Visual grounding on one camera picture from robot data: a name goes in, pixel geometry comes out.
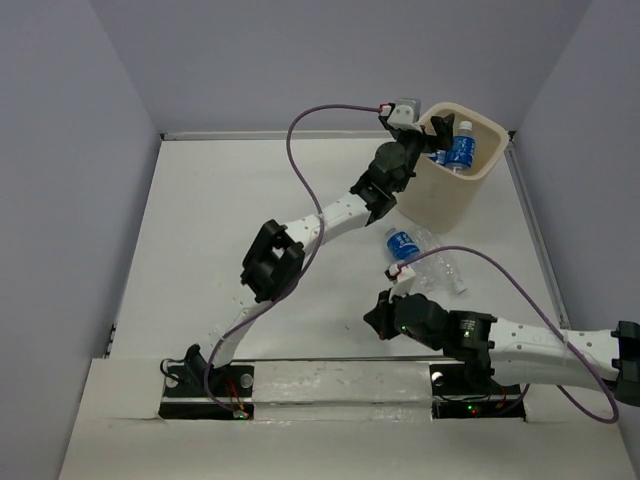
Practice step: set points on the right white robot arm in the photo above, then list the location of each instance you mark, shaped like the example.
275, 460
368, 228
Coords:
496, 350

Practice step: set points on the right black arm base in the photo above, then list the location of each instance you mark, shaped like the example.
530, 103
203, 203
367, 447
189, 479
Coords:
455, 398

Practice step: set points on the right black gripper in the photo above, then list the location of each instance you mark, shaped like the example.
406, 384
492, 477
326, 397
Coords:
379, 316

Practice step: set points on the blue label bottle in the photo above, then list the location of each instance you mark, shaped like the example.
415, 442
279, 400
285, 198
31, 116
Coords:
438, 156
461, 155
400, 245

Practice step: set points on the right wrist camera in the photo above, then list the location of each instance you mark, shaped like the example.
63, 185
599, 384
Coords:
402, 280

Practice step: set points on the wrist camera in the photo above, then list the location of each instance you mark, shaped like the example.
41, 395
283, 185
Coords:
402, 280
403, 114

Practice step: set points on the clear unlabeled bottle right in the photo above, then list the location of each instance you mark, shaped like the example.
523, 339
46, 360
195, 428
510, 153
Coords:
443, 263

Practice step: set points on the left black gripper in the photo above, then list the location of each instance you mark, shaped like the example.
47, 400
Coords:
442, 130

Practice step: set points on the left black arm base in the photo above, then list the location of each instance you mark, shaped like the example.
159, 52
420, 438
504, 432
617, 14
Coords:
230, 396

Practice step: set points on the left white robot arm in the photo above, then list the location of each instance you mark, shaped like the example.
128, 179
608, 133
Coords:
281, 253

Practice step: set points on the beige plastic bin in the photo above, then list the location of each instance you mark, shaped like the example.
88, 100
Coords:
437, 198

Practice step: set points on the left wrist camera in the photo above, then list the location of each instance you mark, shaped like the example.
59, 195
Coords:
403, 114

